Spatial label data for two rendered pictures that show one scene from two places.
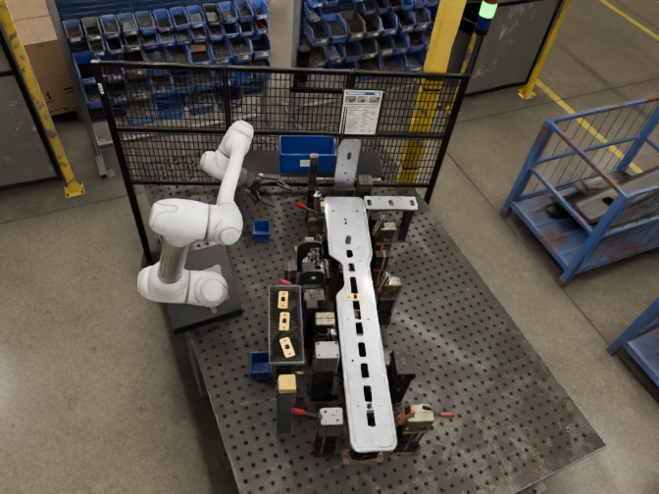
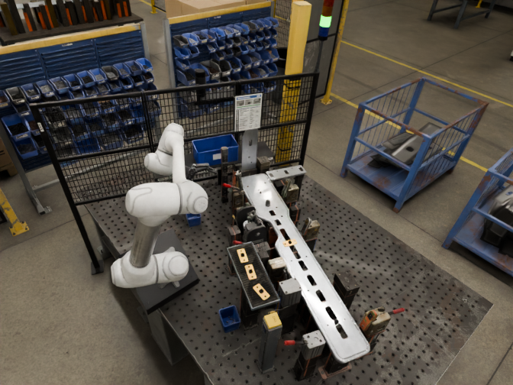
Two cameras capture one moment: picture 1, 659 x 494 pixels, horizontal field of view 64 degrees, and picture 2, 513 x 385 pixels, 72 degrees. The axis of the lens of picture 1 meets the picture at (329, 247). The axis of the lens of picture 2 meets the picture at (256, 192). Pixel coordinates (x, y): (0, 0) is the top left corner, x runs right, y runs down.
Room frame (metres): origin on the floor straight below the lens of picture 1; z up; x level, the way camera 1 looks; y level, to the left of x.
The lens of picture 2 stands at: (0.14, 0.39, 2.60)
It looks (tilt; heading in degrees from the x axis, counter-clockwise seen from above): 41 degrees down; 346
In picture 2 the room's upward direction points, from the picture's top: 4 degrees clockwise
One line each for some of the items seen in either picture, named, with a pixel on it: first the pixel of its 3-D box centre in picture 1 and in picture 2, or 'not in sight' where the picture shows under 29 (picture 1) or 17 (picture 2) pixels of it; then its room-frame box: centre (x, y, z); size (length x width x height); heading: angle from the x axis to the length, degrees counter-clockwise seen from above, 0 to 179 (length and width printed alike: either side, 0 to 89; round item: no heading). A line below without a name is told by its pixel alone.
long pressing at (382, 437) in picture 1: (357, 301); (292, 245); (1.42, -0.16, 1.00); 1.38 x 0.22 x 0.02; 10
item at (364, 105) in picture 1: (360, 112); (247, 112); (2.46, -0.07, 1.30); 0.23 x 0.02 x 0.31; 100
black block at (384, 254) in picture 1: (378, 271); (292, 222); (1.74, -0.27, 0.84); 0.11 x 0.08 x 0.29; 100
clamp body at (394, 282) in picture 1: (385, 301); (308, 242); (1.53, -0.31, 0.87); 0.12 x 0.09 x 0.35; 100
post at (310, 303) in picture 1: (309, 326); (260, 276); (1.30, 0.04, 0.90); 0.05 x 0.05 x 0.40; 10
